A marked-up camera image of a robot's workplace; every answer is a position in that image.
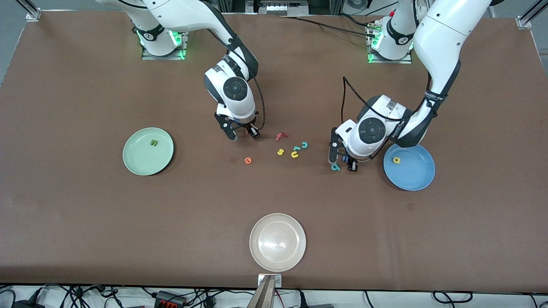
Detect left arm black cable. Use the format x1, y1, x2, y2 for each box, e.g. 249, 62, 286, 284
340, 76, 433, 163

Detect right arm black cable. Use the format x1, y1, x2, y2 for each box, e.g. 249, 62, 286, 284
205, 26, 266, 131

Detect blue plate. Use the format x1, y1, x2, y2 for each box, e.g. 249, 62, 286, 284
383, 143, 436, 191

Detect black power strip red switches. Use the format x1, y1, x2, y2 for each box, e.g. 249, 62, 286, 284
153, 290, 188, 308

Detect white plate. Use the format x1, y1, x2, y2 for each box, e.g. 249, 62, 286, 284
249, 213, 307, 272

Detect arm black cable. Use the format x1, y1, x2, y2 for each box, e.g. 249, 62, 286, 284
340, 76, 433, 163
205, 26, 266, 131

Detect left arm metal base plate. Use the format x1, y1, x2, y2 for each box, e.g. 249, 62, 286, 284
367, 21, 413, 65

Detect grey electrical box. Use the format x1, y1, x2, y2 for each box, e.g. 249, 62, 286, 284
246, 0, 309, 17

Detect black cable on table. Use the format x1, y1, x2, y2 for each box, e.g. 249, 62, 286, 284
280, 15, 379, 37

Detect brown table cover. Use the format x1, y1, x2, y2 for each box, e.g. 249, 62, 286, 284
0, 9, 548, 291

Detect black looped floor cable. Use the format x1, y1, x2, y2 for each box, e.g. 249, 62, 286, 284
432, 291, 474, 305

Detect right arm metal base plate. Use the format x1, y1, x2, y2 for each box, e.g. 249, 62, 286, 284
141, 30, 190, 61

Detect aluminium camera mount bar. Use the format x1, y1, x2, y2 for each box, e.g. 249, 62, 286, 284
246, 274, 283, 308

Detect green plate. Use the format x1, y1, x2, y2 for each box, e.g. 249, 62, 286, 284
122, 127, 175, 176

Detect aluminium frame post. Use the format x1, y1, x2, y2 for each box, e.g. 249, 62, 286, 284
518, 0, 548, 30
17, 0, 42, 22

